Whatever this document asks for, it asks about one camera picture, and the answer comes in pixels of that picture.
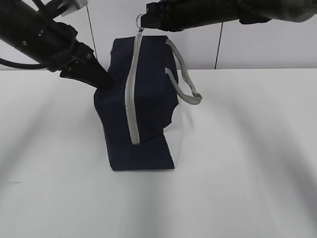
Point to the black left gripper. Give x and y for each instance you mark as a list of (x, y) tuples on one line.
[(86, 68)]

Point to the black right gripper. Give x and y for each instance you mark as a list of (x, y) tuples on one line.
[(159, 16)]

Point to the navy insulated lunch bag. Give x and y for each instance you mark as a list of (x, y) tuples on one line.
[(142, 113)]

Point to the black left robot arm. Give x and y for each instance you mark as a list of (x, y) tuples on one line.
[(53, 45)]

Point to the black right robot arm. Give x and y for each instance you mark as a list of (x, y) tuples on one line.
[(179, 15)]

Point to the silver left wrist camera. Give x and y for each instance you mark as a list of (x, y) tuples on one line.
[(70, 6)]

